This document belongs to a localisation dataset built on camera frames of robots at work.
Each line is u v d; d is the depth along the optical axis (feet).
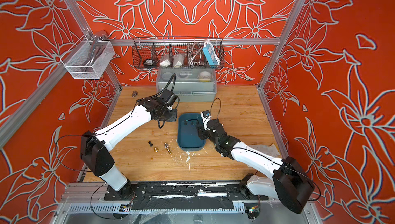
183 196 2.39
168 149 2.82
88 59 2.73
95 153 1.41
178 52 3.27
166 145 2.87
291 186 1.32
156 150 2.83
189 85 3.45
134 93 3.75
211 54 2.87
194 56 2.73
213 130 1.96
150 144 2.89
